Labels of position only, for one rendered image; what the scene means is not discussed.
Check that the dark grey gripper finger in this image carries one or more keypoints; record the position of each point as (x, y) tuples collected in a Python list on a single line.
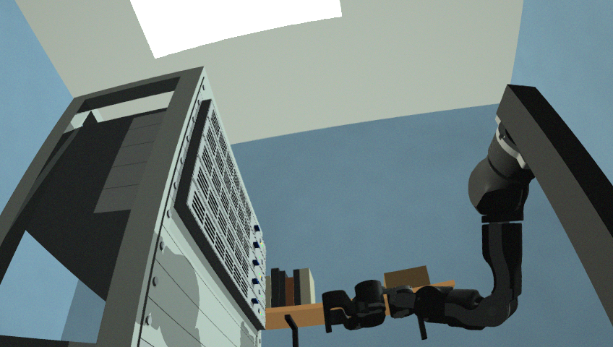
[(338, 317), (339, 298)]

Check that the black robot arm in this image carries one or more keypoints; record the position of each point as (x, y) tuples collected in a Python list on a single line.
[(496, 189)]

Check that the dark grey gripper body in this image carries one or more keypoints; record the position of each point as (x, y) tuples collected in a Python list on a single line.
[(371, 291)]

